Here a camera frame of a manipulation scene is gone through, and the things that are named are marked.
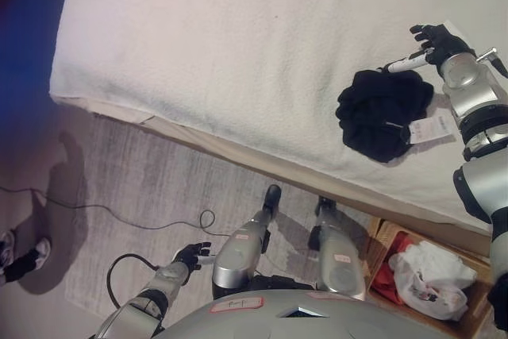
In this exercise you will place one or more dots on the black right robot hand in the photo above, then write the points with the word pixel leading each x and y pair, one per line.
pixel 446 43

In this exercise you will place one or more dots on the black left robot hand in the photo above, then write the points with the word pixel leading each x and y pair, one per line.
pixel 190 253

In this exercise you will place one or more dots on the black garment with paper tag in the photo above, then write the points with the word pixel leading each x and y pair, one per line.
pixel 377 112

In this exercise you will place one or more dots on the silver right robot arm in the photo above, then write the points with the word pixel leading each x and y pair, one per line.
pixel 476 124

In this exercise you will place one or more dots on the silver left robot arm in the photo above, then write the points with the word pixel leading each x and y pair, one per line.
pixel 151 303

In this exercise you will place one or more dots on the wicker laundry basket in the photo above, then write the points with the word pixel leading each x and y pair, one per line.
pixel 476 315

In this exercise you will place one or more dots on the silver left robot leg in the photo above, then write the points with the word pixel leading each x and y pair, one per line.
pixel 238 255

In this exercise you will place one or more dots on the silver robot leg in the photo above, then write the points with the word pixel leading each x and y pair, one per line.
pixel 238 255
pixel 337 255

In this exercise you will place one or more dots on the grey woven rug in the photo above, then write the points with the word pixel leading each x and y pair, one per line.
pixel 158 180

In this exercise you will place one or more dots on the silver right robot leg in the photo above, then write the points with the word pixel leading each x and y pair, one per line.
pixel 337 255

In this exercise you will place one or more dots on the white sneaker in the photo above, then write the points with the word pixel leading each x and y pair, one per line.
pixel 43 247
pixel 6 249

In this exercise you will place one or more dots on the red garment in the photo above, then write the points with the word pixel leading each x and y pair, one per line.
pixel 391 275

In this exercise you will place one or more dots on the white terry blanket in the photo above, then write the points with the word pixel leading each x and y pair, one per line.
pixel 218 45

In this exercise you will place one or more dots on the white printed garment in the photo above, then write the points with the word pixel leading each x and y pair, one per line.
pixel 432 283

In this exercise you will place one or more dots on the bed with brown frame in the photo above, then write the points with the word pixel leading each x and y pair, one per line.
pixel 238 57

